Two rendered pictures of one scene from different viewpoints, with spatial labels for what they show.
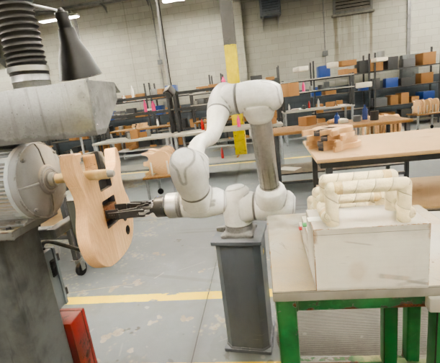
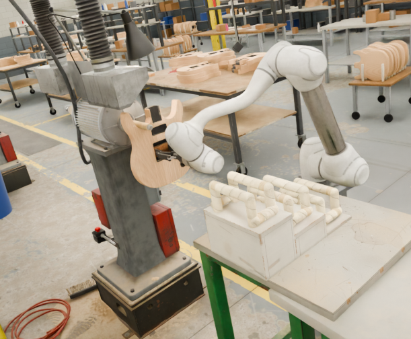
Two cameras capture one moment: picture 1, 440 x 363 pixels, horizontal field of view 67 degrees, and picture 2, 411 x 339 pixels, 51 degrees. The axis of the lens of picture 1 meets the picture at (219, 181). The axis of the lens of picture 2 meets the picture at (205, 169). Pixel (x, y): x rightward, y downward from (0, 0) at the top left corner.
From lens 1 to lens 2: 1.24 m
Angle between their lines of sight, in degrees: 44
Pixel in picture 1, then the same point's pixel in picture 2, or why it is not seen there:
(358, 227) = (223, 218)
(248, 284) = not seen: hidden behind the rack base
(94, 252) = (138, 177)
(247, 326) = not seen: hidden behind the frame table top
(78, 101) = (110, 88)
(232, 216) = (303, 169)
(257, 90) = (291, 60)
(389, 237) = (239, 233)
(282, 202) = (342, 169)
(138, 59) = not seen: outside the picture
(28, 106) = (95, 85)
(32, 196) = (111, 133)
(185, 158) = (170, 132)
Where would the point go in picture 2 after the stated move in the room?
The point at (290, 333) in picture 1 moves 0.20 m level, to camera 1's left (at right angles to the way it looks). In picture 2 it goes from (208, 273) to (172, 258)
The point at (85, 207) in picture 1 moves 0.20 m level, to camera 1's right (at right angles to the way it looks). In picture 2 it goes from (135, 146) to (163, 151)
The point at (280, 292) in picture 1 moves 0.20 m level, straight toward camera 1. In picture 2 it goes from (196, 242) to (151, 268)
